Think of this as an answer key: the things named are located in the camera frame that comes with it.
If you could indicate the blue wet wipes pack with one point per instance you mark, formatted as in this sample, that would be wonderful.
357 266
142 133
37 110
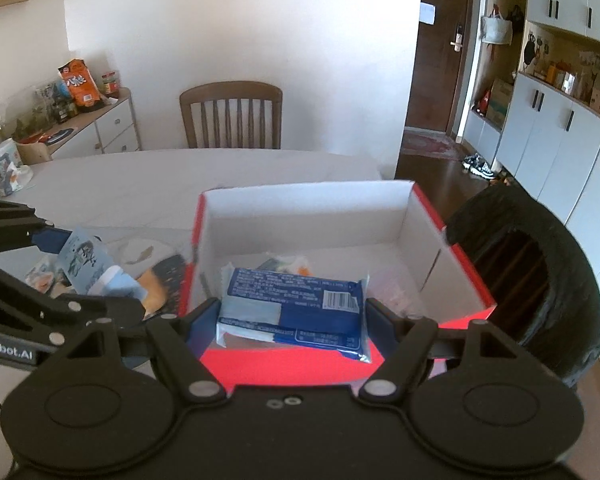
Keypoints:
298 310

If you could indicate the white sideboard cabinet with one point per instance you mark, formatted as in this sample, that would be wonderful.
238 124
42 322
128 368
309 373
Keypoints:
109 130

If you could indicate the orange snack bag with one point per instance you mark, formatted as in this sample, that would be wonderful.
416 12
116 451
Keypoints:
81 85

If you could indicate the brown wooden door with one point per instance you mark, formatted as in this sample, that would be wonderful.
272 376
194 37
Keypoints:
439 64

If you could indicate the white grey wall cabinet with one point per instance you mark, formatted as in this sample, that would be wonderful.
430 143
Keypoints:
541 123

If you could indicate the red white cardboard box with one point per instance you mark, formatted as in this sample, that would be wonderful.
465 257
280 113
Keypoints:
384 232

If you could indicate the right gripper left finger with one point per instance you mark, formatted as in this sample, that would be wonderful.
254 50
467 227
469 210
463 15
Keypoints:
177 344

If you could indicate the white hanging tote bag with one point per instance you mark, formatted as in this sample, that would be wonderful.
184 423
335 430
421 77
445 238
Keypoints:
496 30

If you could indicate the clear orange snack packet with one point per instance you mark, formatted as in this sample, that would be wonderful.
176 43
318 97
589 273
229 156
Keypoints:
48 278

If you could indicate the light blue tissue packet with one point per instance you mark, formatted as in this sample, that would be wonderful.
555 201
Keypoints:
93 272

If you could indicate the brown wooden chair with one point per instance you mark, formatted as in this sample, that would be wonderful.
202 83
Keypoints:
233 114

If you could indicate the red lidded jar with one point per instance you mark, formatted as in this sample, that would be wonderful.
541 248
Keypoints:
110 83

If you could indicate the small white printed bag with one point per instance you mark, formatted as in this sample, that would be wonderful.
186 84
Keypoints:
14 174

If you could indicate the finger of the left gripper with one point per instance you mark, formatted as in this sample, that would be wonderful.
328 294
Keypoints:
50 240

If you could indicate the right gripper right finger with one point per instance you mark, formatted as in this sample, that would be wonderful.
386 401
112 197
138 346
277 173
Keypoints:
404 343

